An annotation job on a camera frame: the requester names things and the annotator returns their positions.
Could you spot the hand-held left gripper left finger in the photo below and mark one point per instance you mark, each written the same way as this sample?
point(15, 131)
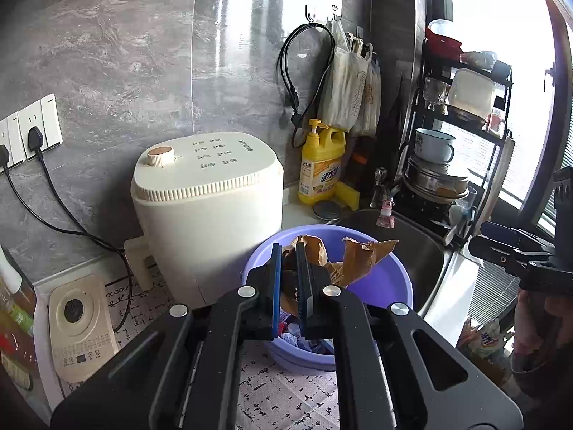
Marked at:
point(277, 286)

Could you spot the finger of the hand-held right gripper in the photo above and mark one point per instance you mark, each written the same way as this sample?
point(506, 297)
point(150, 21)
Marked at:
point(515, 235)
point(497, 253)

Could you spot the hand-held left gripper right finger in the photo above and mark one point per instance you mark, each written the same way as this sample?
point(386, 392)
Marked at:
point(302, 286)

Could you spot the white printed paper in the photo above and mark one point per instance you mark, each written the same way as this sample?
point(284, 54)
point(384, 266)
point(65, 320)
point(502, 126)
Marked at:
point(291, 336)

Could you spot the purple plastic basin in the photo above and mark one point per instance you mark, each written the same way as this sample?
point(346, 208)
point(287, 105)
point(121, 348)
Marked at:
point(394, 286)

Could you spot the person's right hand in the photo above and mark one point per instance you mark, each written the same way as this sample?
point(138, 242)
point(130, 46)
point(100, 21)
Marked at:
point(532, 327)

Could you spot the stainless steel sink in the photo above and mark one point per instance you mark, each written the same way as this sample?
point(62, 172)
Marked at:
point(421, 255)

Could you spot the round metal sink strainer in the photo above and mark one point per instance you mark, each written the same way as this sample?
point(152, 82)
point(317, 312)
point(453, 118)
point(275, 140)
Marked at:
point(327, 210)

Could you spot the printed refill pouch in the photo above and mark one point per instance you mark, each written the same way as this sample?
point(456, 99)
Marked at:
point(485, 340)

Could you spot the stack of metal bowls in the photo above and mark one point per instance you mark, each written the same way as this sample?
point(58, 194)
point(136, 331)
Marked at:
point(434, 181)

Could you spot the cream air fryer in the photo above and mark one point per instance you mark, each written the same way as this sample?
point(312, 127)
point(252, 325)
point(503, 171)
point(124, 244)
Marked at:
point(206, 215)

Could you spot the yellow sponge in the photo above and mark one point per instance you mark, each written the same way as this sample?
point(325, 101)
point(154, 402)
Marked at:
point(348, 195)

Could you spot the black kitchen rack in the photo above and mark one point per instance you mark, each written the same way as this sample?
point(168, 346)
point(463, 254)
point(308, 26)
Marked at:
point(503, 130)

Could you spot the printed table mat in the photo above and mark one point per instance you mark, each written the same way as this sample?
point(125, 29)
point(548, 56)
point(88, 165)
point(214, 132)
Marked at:
point(286, 394)

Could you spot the yellow dish soap bottle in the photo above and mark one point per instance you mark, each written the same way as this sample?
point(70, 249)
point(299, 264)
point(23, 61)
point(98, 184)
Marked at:
point(320, 174)

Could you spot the metal faucet with pink nozzle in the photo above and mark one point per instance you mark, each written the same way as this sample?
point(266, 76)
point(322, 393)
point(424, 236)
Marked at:
point(385, 206)

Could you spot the white enamel mug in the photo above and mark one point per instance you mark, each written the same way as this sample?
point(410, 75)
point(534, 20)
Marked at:
point(432, 145)

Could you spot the dark bottle with orange label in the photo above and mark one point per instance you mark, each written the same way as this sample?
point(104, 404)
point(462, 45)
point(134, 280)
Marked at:
point(361, 165)

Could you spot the white plastic container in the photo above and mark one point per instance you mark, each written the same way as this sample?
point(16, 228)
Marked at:
point(470, 92)

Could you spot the clear glass cup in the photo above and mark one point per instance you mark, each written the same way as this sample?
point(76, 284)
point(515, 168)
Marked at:
point(434, 92)

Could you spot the hanging beige bag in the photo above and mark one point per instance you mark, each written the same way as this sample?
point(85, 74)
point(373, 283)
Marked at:
point(371, 98)

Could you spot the cream induction cooker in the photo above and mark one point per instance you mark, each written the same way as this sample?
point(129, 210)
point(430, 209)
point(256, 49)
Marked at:
point(85, 336)

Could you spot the red bowl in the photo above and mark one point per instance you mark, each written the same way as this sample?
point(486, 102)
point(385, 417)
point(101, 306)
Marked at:
point(443, 42)

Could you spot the hanging white cloth bag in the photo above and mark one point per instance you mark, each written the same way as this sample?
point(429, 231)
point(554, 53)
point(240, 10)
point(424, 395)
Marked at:
point(344, 85)

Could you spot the white-top oil dispenser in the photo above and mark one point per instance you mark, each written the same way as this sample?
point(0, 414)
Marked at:
point(9, 273)

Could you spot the black power plug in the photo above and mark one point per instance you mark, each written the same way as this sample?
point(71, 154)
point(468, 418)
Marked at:
point(36, 139)
point(2, 154)

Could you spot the metal wall hook rack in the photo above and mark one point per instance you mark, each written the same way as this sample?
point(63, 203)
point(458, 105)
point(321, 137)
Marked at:
point(324, 9)

